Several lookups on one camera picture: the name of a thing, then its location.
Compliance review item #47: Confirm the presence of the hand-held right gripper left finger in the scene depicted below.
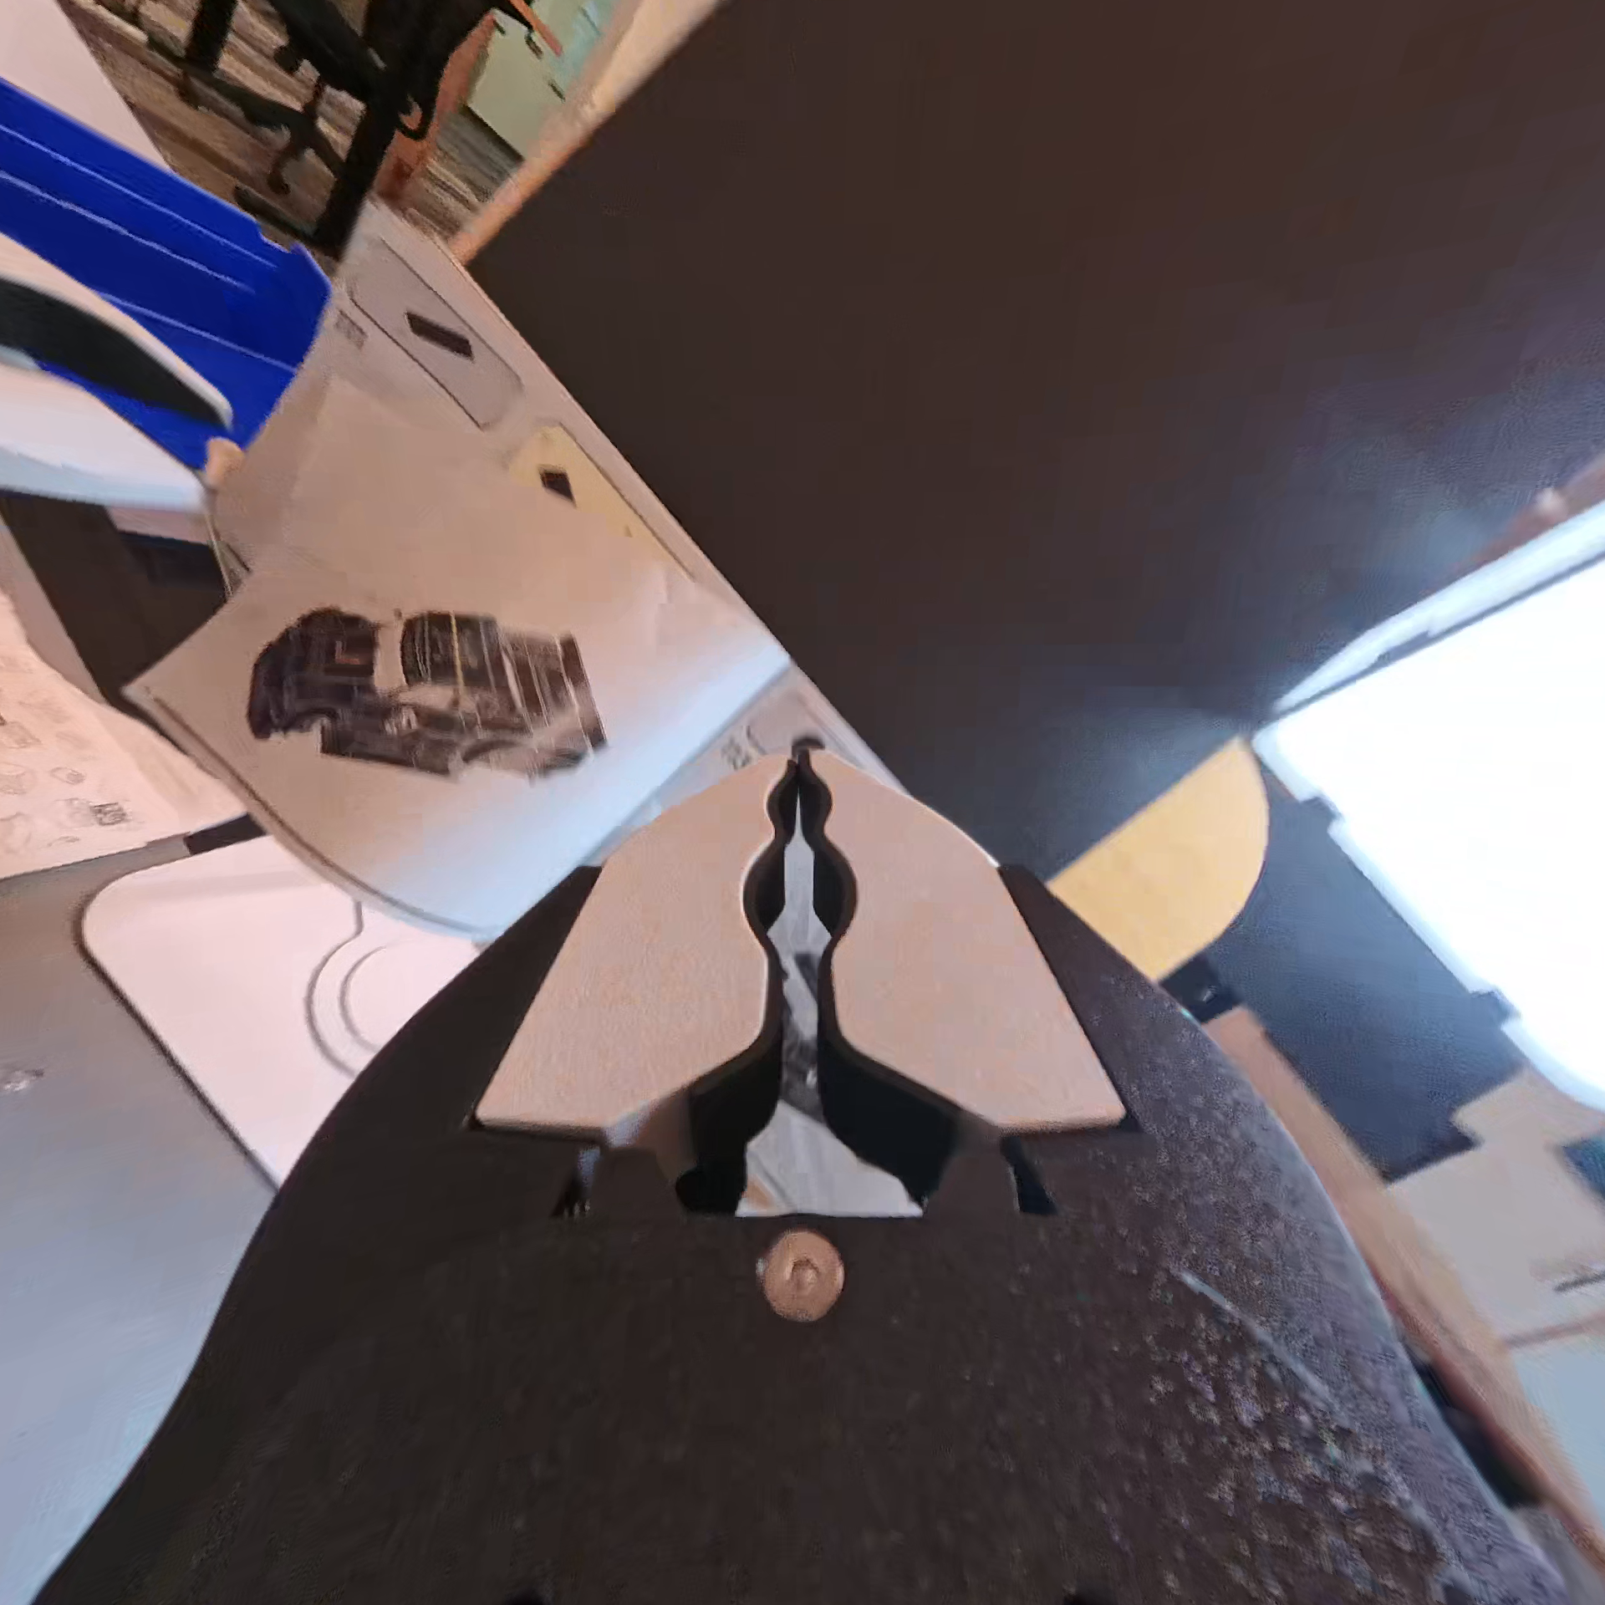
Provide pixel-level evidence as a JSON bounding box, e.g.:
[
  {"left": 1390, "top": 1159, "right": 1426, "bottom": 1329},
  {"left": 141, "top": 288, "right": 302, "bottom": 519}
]
[{"left": 473, "top": 751, "right": 801, "bottom": 1143}]

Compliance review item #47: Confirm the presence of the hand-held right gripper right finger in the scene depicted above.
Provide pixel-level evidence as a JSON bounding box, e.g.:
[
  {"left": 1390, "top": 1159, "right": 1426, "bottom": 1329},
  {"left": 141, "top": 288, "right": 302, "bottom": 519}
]
[{"left": 801, "top": 748, "right": 1128, "bottom": 1137}]

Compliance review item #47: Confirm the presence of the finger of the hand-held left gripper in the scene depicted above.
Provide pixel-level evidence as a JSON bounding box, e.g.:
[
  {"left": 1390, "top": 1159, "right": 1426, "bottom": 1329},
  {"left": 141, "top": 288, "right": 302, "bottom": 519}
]
[
  {"left": 0, "top": 368, "right": 246, "bottom": 511},
  {"left": 0, "top": 228, "right": 236, "bottom": 431}
]

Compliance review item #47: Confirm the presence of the lego instruction booklet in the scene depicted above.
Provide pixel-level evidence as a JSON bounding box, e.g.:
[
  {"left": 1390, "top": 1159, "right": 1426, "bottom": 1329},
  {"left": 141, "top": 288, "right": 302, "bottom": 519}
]
[{"left": 123, "top": 200, "right": 929, "bottom": 1218}]

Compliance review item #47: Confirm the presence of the white book stand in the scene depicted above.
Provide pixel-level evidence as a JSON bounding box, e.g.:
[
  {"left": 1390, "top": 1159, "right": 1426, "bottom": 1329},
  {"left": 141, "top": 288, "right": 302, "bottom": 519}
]
[{"left": 81, "top": 0, "right": 1605, "bottom": 1186}]

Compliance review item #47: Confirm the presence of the blue plastic bin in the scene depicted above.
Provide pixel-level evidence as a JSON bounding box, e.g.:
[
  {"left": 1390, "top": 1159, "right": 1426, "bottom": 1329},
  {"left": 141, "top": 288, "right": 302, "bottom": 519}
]
[{"left": 0, "top": 76, "right": 333, "bottom": 475}]

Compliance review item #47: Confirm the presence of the printed white paper bag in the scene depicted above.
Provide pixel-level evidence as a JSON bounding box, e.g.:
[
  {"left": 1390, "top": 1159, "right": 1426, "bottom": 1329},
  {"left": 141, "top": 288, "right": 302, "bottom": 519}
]
[{"left": 0, "top": 586, "right": 246, "bottom": 883}]

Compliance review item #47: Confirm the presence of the black office chair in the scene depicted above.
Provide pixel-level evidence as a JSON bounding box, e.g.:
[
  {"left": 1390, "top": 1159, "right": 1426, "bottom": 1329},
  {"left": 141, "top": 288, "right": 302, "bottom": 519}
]
[{"left": 176, "top": 0, "right": 530, "bottom": 259}]

